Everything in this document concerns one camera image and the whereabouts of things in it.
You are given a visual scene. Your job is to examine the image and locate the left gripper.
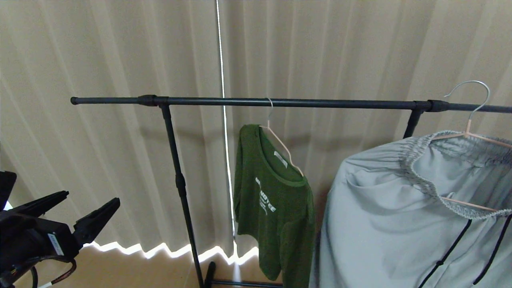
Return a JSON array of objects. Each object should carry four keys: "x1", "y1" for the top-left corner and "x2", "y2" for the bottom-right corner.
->
[{"x1": 0, "y1": 190, "x2": 121, "y2": 274}]

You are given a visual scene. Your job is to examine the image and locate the green long-sleeved shirt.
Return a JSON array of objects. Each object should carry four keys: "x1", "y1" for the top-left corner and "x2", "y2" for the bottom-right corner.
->
[{"x1": 233, "y1": 124, "x2": 316, "y2": 288}]

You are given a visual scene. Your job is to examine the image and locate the pink clothes hanger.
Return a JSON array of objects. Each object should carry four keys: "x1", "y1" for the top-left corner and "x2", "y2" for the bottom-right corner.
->
[
  {"x1": 259, "y1": 98, "x2": 304, "y2": 177},
  {"x1": 432, "y1": 80, "x2": 512, "y2": 212}
]

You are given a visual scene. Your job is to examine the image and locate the pale grey shorts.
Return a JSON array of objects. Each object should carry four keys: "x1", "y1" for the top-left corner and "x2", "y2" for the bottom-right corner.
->
[{"x1": 310, "y1": 130, "x2": 512, "y2": 288}]

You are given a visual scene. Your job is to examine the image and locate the black clothes rack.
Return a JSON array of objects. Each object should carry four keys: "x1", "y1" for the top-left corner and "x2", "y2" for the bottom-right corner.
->
[{"x1": 70, "y1": 94, "x2": 512, "y2": 288}]

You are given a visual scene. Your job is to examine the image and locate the beige curtain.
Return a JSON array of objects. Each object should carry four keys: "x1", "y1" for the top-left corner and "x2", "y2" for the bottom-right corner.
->
[{"x1": 0, "y1": 0, "x2": 512, "y2": 264}]

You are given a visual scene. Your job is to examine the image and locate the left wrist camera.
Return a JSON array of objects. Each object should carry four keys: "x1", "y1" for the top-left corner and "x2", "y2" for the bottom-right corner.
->
[{"x1": 0, "y1": 171, "x2": 17, "y2": 210}]

